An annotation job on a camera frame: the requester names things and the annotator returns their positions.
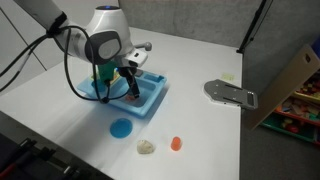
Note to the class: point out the light blue toy sink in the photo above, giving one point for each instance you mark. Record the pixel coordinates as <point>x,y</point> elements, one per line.
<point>150,96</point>

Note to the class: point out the gray toy faucet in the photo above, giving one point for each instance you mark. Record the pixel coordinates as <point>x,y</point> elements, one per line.
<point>146,46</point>

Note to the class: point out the gray metal mount plate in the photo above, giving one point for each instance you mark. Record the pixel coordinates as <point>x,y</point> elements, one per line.
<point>230,93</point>

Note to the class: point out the orange toy cup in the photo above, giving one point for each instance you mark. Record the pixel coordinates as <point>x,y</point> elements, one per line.
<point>176,144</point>

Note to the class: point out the beige toy bottle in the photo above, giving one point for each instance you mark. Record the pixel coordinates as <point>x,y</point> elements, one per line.
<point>146,147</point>

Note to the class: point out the wooden toy shelf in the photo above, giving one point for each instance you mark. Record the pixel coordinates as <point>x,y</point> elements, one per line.
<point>283,83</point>

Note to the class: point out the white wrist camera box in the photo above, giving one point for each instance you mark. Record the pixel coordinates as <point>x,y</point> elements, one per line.
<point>138,58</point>

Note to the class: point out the yellow toy dish rack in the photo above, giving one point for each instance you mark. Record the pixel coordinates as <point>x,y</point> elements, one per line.
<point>115,75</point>

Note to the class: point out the green toy bin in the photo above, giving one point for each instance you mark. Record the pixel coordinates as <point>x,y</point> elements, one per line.
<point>286,128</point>

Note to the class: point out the blue storage box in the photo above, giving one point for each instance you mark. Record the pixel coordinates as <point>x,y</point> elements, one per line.
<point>316,48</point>

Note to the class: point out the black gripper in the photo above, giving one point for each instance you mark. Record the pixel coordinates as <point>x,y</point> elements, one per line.
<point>127,71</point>

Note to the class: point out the black equipment frame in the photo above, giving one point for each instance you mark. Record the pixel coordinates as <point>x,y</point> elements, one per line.
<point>33,156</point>

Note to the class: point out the green wrist mount bracket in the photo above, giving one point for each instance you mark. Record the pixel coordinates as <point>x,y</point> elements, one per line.
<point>106,72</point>

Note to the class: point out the yellow sticky note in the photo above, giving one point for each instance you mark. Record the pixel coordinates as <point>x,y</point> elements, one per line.
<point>227,76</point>

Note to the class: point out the black tripod stand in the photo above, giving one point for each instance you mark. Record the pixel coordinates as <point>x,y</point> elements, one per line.
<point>255,25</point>

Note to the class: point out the blue toy plate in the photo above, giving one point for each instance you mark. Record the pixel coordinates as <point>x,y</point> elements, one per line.
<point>121,128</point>

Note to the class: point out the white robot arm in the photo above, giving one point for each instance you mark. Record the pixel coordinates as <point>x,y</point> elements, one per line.
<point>106,30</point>

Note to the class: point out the orange toy mug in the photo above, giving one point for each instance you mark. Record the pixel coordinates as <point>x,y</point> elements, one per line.
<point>129,98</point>

